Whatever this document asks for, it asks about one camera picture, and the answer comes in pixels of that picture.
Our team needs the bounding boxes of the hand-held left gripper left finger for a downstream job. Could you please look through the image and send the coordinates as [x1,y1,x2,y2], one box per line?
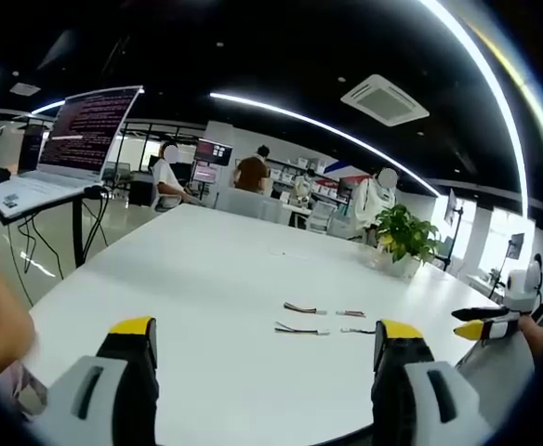
[33,316,160,446]

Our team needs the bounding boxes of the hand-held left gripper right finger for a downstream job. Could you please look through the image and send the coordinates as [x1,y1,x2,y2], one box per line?
[370,319,494,446]

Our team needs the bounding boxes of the person's right hand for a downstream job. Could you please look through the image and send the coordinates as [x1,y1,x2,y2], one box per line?
[518,314,543,358]

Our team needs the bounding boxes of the tripod with screen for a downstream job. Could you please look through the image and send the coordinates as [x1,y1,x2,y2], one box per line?
[442,187,469,273]

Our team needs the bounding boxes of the green potted plant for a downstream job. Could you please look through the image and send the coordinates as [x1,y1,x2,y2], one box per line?
[373,203,444,281]

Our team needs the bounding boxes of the clear glass container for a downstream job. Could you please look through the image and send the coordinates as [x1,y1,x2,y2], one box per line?
[356,243,394,271]

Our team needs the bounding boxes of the curved ceiling light strip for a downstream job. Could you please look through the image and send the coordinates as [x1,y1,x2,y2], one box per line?
[417,0,532,205]

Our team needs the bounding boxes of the shelf with white boxes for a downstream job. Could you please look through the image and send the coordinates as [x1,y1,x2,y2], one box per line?
[266,156,352,199]

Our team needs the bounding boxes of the white office chair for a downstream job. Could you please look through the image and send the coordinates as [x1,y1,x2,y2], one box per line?
[214,187,275,220]

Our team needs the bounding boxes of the pink monitor screen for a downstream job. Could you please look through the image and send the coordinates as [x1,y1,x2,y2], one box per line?
[192,164,219,188]

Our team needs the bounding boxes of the ceiling air conditioner vent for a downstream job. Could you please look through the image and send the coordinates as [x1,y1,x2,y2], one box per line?
[339,73,431,128]

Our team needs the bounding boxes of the straight ceiling light strip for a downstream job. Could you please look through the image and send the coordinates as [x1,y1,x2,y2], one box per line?
[209,91,441,196]

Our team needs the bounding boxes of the dark monitor screen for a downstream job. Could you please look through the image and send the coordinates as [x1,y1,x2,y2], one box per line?
[193,138,233,168]

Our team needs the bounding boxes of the white laptop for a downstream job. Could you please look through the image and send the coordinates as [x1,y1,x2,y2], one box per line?
[0,85,145,219]

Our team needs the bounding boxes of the black cables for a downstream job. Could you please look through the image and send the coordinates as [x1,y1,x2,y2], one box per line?
[14,185,113,308]

